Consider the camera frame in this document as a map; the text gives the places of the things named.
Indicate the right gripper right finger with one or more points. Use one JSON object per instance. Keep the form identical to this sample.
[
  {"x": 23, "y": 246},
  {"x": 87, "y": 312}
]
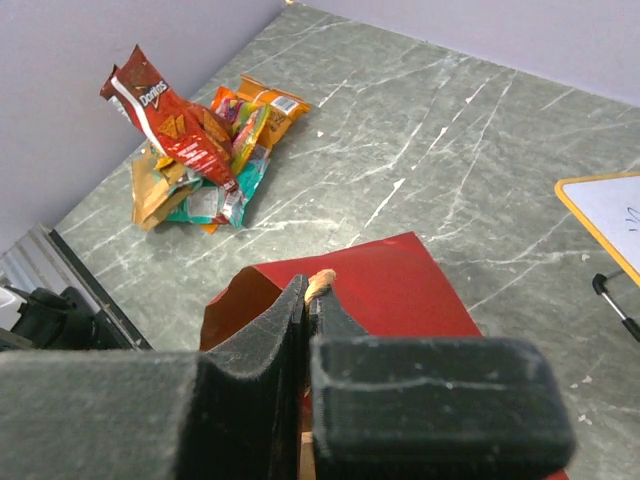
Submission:
[{"x": 431, "y": 407}]

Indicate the aluminium frame rail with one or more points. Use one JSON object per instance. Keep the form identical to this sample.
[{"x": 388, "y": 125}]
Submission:
[{"x": 41, "y": 258}]

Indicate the gold brown snack packet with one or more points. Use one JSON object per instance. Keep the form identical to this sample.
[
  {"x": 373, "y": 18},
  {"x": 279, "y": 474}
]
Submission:
[{"x": 156, "y": 193}]

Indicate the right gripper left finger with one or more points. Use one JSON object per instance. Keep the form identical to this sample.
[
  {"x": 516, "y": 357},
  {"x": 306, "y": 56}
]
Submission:
[{"x": 229, "y": 413}]

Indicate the red paper bag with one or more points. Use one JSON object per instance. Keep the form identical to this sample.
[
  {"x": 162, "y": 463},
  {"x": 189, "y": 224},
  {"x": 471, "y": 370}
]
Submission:
[{"x": 391, "y": 287}]

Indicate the red silver snack packet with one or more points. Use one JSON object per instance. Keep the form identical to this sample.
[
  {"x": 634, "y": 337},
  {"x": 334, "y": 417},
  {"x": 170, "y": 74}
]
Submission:
[{"x": 188, "y": 133}]

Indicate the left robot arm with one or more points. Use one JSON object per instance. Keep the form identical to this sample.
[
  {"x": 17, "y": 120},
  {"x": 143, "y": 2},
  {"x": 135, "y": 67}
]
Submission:
[{"x": 10, "y": 315}]

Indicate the orange kettle chips bag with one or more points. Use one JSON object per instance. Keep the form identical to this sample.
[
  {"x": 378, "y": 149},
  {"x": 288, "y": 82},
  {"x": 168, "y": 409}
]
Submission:
[{"x": 286, "y": 109}]

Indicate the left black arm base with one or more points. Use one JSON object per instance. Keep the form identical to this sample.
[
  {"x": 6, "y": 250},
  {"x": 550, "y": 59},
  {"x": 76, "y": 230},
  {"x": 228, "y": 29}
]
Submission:
[{"x": 65, "y": 321}]

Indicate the red yellow snack packet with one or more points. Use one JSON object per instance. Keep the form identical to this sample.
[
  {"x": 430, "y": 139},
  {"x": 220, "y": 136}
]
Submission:
[{"x": 247, "y": 120}]

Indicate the teal snack packet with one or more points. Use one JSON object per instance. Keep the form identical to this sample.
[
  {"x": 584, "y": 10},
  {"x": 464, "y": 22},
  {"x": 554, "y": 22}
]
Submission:
[{"x": 210, "y": 204}]

